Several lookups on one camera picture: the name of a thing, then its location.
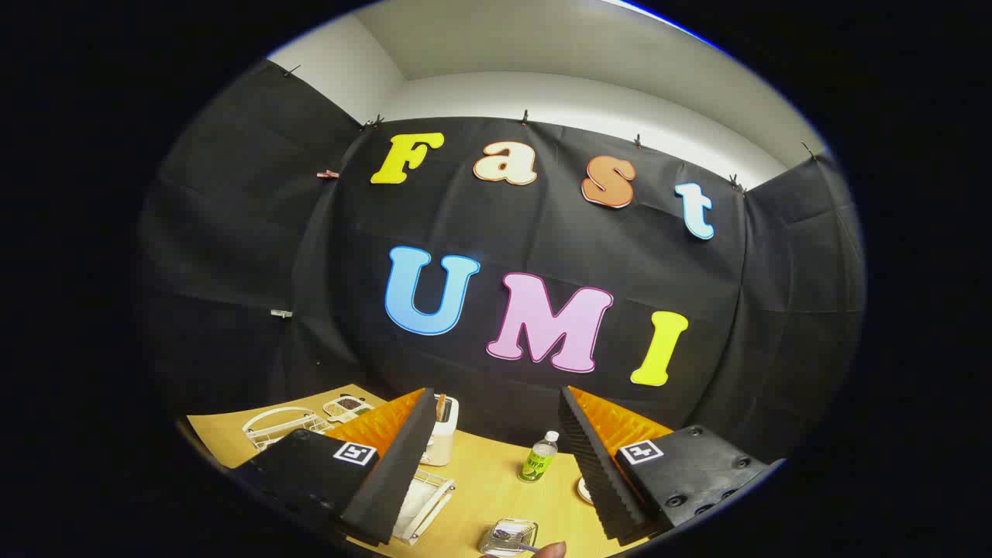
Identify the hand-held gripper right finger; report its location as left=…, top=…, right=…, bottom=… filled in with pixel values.
left=558, top=385, right=785, bottom=543

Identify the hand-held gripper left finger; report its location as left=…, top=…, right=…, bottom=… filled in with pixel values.
left=229, top=387, right=439, bottom=547

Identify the white wire dish rack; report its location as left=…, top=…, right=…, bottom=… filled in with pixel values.
left=243, top=407, right=456, bottom=545

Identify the checkered handle metal spoon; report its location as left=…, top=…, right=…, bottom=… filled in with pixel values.
left=493, top=529, right=540, bottom=553

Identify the metal wire basket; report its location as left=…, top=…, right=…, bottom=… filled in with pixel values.
left=478, top=518, right=539, bottom=556

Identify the green label drink bottle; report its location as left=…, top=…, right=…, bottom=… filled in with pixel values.
left=518, top=431, right=560, bottom=483

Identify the white toaster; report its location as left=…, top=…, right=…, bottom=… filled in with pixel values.
left=421, top=395, right=460, bottom=467

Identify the compartment tray with grains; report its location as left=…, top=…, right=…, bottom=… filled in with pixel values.
left=322, top=394, right=374, bottom=424

